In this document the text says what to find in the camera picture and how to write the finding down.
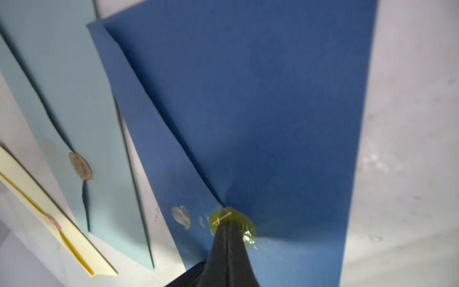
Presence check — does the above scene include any pale yellow envelope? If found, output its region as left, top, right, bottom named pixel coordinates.
left=1, top=148, right=118, bottom=277

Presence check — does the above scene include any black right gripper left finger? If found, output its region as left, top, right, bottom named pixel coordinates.
left=167, top=223, right=228, bottom=287

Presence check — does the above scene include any light teal envelope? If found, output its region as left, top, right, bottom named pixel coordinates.
left=1, top=1, right=154, bottom=269

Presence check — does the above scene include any dark blue envelope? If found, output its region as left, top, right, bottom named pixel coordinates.
left=87, top=1, right=378, bottom=287

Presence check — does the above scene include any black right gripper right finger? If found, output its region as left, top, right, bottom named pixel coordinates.
left=227, top=222, right=259, bottom=287

